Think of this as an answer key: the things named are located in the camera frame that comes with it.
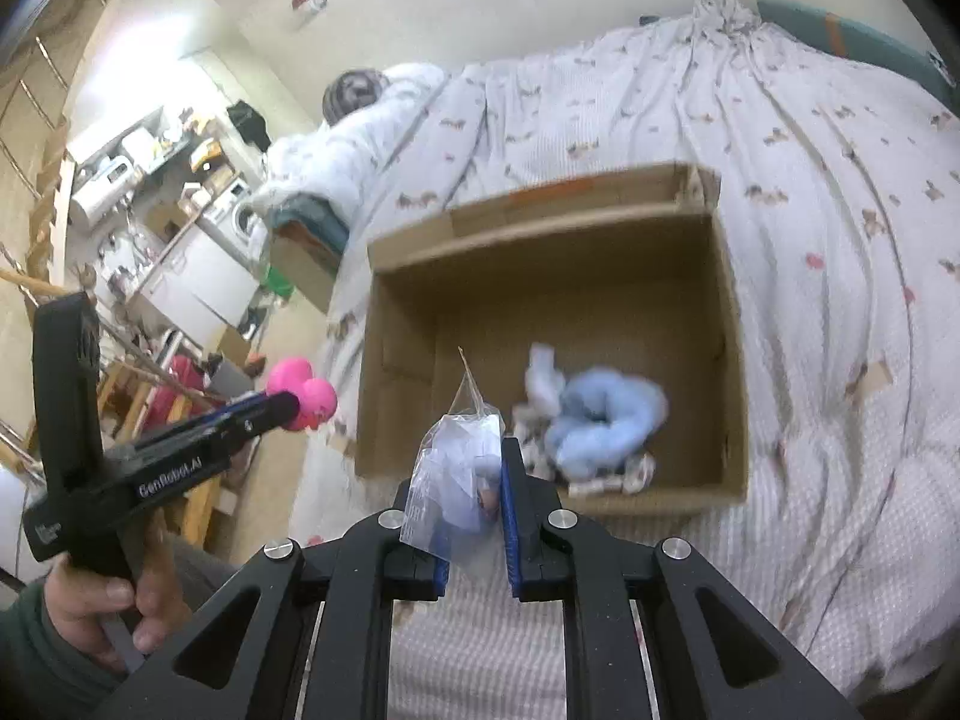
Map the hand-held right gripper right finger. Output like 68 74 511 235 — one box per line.
499 436 863 720

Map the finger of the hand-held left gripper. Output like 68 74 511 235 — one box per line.
135 420 263 462
201 390 301 430

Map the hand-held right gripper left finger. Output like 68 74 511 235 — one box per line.
97 480 452 720

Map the pink heart plush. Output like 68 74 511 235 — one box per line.
266 358 338 432

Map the beige frilled scrunchie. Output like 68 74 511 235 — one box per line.
512 405 556 481

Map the lace trim scrunchie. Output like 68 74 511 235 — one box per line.
568 454 658 497

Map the light blue fluffy cloth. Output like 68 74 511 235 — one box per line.
544 367 668 481

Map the white fluffy cloth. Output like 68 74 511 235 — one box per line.
525 345 572 415

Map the person's left forearm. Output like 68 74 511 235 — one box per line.
0 581 130 720

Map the person's left hand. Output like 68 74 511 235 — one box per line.
45 514 193 674

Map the red suitcase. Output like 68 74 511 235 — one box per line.
142 356 209 428

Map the grey trash bin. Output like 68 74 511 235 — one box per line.
206 352 248 392

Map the person's left leg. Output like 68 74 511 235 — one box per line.
174 532 252 597

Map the tall cardboard box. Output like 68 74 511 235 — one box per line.
268 221 343 316

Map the white floor cabinet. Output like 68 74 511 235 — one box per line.
135 225 260 346

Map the white washing machine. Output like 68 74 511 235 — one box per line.
206 180 269 256

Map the teal folded blanket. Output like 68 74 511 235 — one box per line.
270 195 350 253

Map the white water heater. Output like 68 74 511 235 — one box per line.
69 169 137 230

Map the white rolled quilt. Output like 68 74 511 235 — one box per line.
251 61 449 235

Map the black hanging bag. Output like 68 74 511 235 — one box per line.
225 100 272 152

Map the wooden ladder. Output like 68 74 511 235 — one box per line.
0 0 140 301

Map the grey striped plush cushion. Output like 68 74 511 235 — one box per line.
322 69 387 125

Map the teal pillow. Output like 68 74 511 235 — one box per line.
756 0 953 102

